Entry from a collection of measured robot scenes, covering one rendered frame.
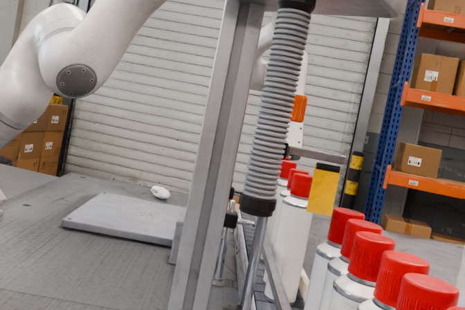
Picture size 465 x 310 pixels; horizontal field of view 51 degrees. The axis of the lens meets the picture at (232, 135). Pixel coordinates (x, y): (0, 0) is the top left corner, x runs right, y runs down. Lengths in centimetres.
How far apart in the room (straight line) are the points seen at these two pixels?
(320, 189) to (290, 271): 24
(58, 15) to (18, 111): 20
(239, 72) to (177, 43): 466
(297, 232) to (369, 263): 37
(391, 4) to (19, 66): 76
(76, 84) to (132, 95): 437
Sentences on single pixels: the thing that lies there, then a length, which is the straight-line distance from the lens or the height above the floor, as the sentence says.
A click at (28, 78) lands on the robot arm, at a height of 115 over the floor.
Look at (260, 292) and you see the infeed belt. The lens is 84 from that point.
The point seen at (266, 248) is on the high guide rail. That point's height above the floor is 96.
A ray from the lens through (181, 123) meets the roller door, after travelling 512.
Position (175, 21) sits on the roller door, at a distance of 526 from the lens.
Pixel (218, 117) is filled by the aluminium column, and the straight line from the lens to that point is 55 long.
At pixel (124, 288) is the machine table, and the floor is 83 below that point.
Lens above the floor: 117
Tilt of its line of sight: 3 degrees down
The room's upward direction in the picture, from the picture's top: 11 degrees clockwise
